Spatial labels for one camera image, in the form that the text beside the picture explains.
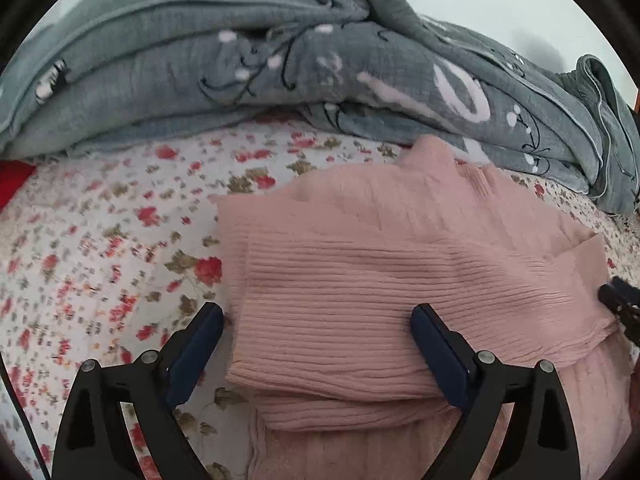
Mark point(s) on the floral bed sheet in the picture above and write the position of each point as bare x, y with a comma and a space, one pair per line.
105, 240

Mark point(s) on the grey printed quilt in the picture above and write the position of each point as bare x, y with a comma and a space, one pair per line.
210, 60

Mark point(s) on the pink ribbed knit sweater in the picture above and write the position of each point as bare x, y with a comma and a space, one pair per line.
380, 270

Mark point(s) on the red cloth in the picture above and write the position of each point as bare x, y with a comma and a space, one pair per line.
12, 180

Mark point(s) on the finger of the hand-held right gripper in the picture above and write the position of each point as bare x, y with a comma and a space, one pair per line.
627, 290
612, 299

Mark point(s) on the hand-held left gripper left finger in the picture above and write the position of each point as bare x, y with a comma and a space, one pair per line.
197, 355

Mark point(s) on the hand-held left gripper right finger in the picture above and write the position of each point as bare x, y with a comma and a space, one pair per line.
440, 355

